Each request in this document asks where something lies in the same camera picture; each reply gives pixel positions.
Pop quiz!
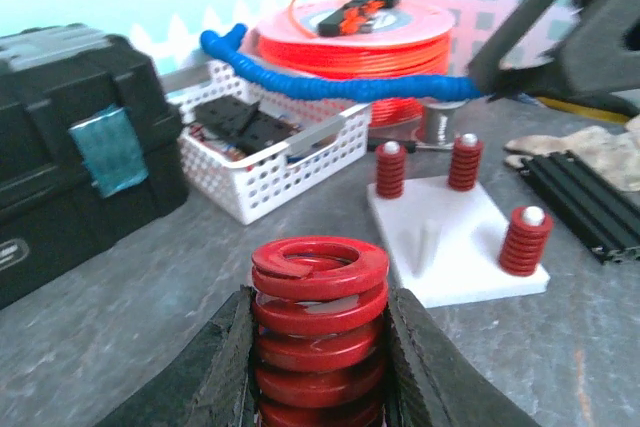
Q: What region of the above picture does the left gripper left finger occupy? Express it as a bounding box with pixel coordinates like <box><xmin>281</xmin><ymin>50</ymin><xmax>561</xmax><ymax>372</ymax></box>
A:
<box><xmin>97</xmin><ymin>286</ymin><xmax>256</xmax><ymax>427</ymax></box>

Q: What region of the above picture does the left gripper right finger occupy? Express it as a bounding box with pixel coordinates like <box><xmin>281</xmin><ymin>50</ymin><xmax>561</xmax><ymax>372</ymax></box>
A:
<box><xmin>385</xmin><ymin>288</ymin><xmax>538</xmax><ymax>427</ymax></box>

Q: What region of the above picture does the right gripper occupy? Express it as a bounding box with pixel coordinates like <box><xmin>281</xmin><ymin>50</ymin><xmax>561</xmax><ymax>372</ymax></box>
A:
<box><xmin>468</xmin><ymin>0</ymin><xmax>639</xmax><ymax>96</ymax></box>

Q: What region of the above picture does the large red spring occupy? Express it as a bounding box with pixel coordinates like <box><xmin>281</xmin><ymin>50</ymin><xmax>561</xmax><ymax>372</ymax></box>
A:
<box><xmin>251</xmin><ymin>236</ymin><xmax>389</xmax><ymax>426</ymax></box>

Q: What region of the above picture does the white peg board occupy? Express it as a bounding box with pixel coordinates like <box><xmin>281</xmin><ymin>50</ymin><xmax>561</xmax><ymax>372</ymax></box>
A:
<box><xmin>367</xmin><ymin>176</ymin><xmax>550</xmax><ymax>308</ymax></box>

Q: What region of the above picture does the black aluminium extrusion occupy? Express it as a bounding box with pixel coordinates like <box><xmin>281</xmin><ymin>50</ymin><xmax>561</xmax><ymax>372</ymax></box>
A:
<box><xmin>517</xmin><ymin>151</ymin><xmax>640</xmax><ymax>264</ymax></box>

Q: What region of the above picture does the small red spring on peg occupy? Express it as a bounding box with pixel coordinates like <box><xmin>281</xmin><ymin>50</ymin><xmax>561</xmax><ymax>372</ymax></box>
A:
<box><xmin>447</xmin><ymin>133</ymin><xmax>484</xmax><ymax>192</ymax></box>
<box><xmin>498</xmin><ymin>206</ymin><xmax>554</xmax><ymax>277</ymax></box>
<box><xmin>375</xmin><ymin>141</ymin><xmax>407</xmax><ymax>199</ymax></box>

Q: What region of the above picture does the red filament spool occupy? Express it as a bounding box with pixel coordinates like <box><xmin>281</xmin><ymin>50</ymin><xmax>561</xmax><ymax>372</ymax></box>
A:
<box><xmin>254</xmin><ymin>0</ymin><xmax>456</xmax><ymax>128</ymax></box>

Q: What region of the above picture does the beige work glove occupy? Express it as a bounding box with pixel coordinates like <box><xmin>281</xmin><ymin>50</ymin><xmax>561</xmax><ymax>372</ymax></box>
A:
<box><xmin>504</xmin><ymin>116</ymin><xmax>639</xmax><ymax>192</ymax></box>

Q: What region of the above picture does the silver solder spool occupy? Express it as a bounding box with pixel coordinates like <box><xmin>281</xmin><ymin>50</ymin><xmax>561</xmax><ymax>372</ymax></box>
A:
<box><xmin>419</xmin><ymin>101</ymin><xmax>464</xmax><ymax>148</ymax></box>

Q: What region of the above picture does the white perforated basket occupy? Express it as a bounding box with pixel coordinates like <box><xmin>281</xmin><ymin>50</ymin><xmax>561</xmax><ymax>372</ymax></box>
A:
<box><xmin>160</xmin><ymin>60</ymin><xmax>371</xmax><ymax>225</ymax></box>

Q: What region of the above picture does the black toolbox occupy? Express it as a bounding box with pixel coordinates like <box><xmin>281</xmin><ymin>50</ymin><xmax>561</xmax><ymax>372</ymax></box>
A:
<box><xmin>1</xmin><ymin>24</ymin><xmax>188</xmax><ymax>305</ymax></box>

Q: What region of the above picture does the black plate assembly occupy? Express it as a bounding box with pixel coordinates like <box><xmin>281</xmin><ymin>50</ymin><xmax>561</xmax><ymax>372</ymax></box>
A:
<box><xmin>194</xmin><ymin>95</ymin><xmax>301</xmax><ymax>155</ymax></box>

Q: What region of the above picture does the blue corrugated hose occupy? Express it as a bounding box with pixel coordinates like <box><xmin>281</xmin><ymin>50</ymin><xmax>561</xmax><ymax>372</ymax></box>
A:
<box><xmin>199</xmin><ymin>22</ymin><xmax>484</xmax><ymax>104</ymax></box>

